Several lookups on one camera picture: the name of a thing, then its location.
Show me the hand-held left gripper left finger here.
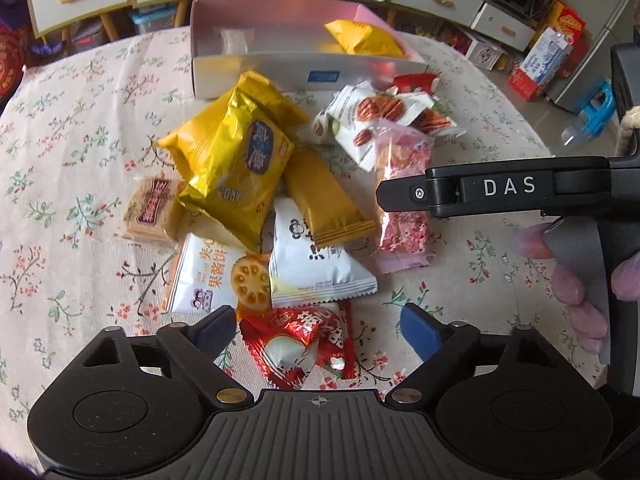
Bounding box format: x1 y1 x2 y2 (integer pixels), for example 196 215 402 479
80 305 252 411

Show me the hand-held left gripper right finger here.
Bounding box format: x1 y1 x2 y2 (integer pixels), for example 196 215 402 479
385 302 571 408

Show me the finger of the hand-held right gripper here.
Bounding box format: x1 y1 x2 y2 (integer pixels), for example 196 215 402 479
376 171 431 212

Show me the clear pink nougat packet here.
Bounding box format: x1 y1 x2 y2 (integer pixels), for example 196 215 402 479
372 120 437 274

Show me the white orange biscuit packet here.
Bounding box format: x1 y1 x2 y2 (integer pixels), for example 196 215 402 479
162 232 273 322

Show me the red foil snack packet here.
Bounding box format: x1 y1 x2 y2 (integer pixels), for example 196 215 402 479
239 300 359 392
392 72 438 96

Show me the mustard striped snack packet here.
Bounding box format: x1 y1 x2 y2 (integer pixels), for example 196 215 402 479
282 147 378 247

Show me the white pecan snack packet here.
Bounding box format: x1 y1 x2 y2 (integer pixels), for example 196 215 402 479
414 107 469 139
325 85 436 171

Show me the white monkey print biscuit packet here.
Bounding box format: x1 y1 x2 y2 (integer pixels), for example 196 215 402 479
268 197 379 309

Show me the yellow snack packet blue label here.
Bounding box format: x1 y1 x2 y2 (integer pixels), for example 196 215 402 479
156 87 296 186

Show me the pink cardboard box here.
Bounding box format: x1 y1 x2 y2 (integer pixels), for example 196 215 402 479
189 0 432 102

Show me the person's right hand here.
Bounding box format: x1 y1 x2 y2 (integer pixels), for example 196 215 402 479
516 224 640 356

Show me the blue plastic stool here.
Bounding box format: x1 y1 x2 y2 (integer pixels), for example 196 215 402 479
562 77 616 144

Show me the white foil snack packet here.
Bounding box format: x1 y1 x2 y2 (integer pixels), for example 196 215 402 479
312 110 346 146

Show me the blue white carton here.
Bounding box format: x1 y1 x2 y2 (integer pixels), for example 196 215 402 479
520 27 576 86

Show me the clear wafer packet red label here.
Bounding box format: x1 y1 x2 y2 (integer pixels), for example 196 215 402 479
114 176 184 249

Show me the white refrigerator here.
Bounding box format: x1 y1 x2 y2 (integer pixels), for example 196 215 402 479
545 0 640 113

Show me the white square box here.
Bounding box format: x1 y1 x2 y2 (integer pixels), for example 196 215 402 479
467 40 509 72

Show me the plain yellow snack packet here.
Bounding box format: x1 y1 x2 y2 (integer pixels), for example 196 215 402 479
324 19 406 59

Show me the orange red box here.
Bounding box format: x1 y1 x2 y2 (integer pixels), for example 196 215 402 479
547 0 589 42

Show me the low wooden cabinet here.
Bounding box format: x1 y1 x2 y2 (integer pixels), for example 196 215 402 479
387 0 543 53

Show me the small clear plastic packet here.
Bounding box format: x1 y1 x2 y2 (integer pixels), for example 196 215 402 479
220 29 252 55

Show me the clear plastic storage bin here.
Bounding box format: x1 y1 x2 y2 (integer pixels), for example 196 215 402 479
127 7 176 37

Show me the red gold patterned bag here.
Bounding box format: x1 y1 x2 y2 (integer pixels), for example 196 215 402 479
0 25 29 108

